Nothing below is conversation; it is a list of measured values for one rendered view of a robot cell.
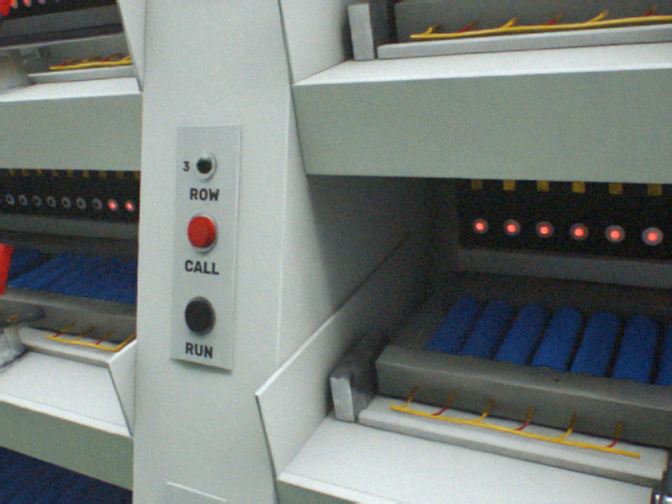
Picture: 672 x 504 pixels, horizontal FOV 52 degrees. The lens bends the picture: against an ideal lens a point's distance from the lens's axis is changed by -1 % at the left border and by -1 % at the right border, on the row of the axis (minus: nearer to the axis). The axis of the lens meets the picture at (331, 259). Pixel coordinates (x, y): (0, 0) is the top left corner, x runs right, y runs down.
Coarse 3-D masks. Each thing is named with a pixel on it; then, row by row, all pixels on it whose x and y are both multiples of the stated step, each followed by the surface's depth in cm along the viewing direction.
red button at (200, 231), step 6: (192, 222) 35; (198, 222) 35; (204, 222) 34; (210, 222) 34; (192, 228) 35; (198, 228) 35; (204, 228) 34; (210, 228) 34; (192, 234) 35; (198, 234) 35; (204, 234) 34; (210, 234) 34; (192, 240) 35; (198, 240) 35; (204, 240) 34; (210, 240) 34; (198, 246) 35; (204, 246) 35
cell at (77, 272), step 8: (96, 256) 59; (88, 264) 58; (96, 264) 59; (72, 272) 57; (80, 272) 57; (56, 280) 56; (64, 280) 56; (72, 280) 56; (40, 288) 55; (48, 288) 55; (56, 288) 55
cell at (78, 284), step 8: (104, 264) 57; (112, 264) 58; (120, 264) 58; (88, 272) 56; (96, 272) 56; (104, 272) 57; (80, 280) 55; (88, 280) 55; (64, 288) 54; (72, 288) 54; (80, 288) 55
